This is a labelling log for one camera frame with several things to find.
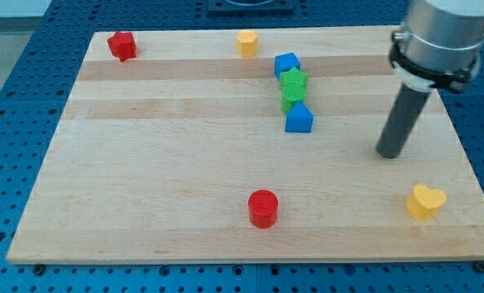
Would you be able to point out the blue cube block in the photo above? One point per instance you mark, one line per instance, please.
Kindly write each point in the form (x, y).
(285, 62)

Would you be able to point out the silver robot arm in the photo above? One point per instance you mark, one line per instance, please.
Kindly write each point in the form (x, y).
(437, 45)

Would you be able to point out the red star block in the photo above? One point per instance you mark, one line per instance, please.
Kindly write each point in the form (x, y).
(122, 45)

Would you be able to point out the green cylinder block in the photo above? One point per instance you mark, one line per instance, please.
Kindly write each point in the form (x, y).
(290, 95)

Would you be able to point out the blue pentagon block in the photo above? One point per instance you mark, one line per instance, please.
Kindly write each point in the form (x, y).
(299, 119)

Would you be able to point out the green star block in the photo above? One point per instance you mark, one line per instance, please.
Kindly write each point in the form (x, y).
(293, 76)

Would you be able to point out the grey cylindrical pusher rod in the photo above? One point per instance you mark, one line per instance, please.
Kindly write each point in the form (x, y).
(406, 109)

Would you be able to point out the yellow heart block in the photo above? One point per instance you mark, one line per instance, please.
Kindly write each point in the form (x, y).
(423, 202)

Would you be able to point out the red cylinder block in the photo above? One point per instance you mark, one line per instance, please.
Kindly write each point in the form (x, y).
(263, 206)

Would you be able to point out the wooden board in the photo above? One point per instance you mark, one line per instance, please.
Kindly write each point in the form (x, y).
(154, 159)

